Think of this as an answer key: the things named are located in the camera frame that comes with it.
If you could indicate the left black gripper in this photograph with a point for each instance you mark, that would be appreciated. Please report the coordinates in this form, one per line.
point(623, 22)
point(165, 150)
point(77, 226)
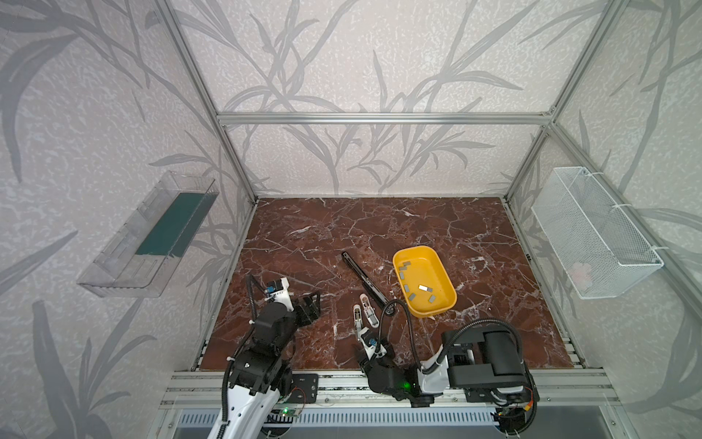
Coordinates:
point(299, 307)

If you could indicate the yellow plastic tray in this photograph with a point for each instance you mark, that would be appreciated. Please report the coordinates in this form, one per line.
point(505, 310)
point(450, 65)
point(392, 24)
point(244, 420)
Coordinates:
point(444, 292)

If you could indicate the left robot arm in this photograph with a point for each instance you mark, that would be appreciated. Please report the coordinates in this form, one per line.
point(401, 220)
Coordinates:
point(257, 376)

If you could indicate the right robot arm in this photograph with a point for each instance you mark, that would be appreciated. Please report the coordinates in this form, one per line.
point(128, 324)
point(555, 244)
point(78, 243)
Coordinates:
point(483, 359)

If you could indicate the green circuit board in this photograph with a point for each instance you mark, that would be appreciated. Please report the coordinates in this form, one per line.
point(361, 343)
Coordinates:
point(284, 415)

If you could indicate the staple strips in tray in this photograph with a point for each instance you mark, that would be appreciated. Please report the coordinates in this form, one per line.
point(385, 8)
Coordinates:
point(417, 281)

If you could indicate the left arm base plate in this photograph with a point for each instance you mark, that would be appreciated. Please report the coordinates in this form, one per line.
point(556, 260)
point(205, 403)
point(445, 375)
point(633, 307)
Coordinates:
point(304, 388)

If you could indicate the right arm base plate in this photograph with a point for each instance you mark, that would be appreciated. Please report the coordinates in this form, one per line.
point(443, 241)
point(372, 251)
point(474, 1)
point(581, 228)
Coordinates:
point(485, 395)

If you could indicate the clear plastic wall shelf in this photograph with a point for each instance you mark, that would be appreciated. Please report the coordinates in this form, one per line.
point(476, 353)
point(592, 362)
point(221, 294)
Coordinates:
point(142, 257)

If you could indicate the aluminium front rail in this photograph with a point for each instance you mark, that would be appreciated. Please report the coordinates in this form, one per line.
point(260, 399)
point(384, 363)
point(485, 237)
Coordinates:
point(337, 389)

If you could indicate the white wire basket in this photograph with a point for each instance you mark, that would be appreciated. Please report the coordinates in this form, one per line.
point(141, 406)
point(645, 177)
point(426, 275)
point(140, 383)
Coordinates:
point(601, 250)

